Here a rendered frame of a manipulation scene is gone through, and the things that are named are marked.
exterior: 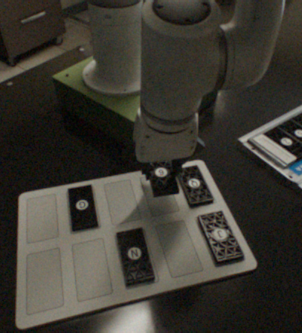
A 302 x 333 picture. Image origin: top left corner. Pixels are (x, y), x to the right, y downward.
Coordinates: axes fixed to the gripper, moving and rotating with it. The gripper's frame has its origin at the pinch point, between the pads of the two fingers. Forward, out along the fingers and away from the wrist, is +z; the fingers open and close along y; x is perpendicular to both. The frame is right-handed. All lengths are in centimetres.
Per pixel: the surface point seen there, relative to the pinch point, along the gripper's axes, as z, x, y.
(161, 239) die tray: 5.5, 12.1, 2.1
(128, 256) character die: 3.7, 14.7, 8.4
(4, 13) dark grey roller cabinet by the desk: 101, -212, 72
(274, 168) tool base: 7.5, -0.5, -25.6
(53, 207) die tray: 7.8, 1.2, 21.6
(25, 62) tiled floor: 146, -211, 70
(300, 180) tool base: 5.9, 4.1, -28.8
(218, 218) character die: 5.1, 9.8, -9.5
